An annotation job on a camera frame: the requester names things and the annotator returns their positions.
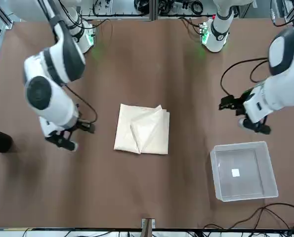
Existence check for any cream tablecloth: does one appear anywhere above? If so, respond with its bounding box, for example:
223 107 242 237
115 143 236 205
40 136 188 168
113 103 171 156

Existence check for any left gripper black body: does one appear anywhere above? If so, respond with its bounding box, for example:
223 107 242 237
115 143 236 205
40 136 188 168
235 90 252 117

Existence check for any black coiled cable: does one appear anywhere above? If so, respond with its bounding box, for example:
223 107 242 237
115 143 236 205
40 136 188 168
190 0 204 14

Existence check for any black table cable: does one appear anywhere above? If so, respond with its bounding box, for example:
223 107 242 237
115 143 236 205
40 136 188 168
203 202 294 232

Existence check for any aluminium camera post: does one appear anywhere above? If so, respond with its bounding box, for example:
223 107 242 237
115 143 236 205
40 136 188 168
141 218 156 237

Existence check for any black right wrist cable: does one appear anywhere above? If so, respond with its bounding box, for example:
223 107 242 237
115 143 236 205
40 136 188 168
62 83 98 124

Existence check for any clear plastic box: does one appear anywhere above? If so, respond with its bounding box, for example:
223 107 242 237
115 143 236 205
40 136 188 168
210 141 279 202

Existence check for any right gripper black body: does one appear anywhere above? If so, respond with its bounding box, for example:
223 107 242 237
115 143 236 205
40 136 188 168
74 118 85 131

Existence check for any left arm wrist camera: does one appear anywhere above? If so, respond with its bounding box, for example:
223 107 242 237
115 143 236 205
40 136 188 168
237 118 271 135

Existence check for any aluminium corner post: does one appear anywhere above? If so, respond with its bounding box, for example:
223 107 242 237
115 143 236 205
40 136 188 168
284 0 294 25
0 3 14 30

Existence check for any aluminium rear post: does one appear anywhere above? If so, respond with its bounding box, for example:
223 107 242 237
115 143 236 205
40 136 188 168
148 0 159 22

